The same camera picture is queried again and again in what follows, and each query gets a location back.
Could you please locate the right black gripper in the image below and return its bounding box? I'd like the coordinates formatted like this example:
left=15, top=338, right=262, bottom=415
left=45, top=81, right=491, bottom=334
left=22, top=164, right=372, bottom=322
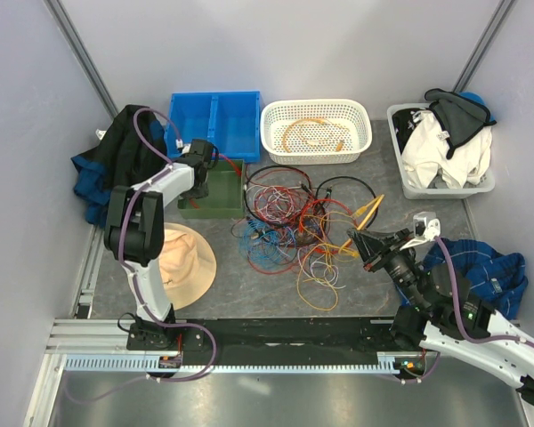
left=346, top=227, right=428, bottom=312

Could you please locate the yellow ethernet cable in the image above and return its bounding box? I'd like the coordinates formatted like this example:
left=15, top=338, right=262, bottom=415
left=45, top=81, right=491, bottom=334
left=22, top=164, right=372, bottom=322
left=281, top=117, right=346, bottom=155
left=337, top=194, right=386, bottom=259

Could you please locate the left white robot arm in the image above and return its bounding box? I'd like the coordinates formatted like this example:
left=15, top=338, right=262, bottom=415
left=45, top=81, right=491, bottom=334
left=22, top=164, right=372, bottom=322
left=104, top=139, right=219, bottom=350

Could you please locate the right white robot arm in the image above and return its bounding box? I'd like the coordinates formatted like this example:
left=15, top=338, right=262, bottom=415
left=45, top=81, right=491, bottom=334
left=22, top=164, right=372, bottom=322
left=348, top=229, right=534, bottom=406

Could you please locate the blue divided plastic bin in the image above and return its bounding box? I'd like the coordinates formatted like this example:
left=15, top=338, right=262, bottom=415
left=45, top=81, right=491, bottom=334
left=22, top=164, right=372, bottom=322
left=165, top=91, right=261, bottom=163

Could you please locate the green plastic tray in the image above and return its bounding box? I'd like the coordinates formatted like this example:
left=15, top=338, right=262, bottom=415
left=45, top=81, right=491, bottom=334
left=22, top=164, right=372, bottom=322
left=177, top=159, right=247, bottom=220

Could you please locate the black and blue jacket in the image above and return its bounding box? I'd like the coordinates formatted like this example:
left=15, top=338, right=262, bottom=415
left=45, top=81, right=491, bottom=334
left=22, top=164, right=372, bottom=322
left=71, top=104, right=166, bottom=227

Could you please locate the white cloth in bin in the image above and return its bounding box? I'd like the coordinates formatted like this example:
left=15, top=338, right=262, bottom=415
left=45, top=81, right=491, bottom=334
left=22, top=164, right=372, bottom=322
left=401, top=109, right=492, bottom=189

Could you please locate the beige bucket hat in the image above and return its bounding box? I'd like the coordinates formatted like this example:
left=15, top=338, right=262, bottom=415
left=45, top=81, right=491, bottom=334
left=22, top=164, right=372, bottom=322
left=158, top=222, right=217, bottom=310

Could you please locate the white perforated plastic basket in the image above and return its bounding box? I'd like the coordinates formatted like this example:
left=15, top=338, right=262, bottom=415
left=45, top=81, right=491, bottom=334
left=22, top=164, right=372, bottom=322
left=259, top=99, right=373, bottom=165

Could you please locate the grey laundry bin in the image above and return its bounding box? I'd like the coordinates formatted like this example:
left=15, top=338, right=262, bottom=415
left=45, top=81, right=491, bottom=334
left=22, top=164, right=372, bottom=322
left=386, top=103, right=495, bottom=199

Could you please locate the blue plaid shirt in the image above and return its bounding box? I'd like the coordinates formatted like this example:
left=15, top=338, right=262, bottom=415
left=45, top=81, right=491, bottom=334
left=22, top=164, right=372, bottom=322
left=442, top=238, right=529, bottom=320

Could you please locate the dark grey cloth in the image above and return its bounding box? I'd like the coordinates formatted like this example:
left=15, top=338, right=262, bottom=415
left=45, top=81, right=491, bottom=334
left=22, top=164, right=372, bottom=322
left=424, top=88, right=497, bottom=160

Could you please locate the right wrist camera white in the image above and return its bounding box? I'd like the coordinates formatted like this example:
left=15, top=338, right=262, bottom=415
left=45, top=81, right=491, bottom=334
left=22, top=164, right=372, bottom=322
left=401, top=212, right=441, bottom=250

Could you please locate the black cable loop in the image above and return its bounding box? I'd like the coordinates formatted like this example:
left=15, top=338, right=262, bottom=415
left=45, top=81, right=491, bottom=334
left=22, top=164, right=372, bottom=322
left=315, top=175, right=378, bottom=214

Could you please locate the tangled thin wire pile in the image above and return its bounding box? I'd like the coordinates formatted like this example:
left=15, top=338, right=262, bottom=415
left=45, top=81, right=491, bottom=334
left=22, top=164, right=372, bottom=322
left=229, top=165, right=361, bottom=310

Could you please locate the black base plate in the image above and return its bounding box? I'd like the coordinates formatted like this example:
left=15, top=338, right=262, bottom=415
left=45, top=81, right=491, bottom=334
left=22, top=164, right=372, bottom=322
left=126, top=317, right=420, bottom=352

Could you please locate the grey slotted cable duct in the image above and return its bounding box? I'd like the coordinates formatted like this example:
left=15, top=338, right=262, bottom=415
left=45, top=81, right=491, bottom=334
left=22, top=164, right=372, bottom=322
left=65, top=353, right=399, bottom=375

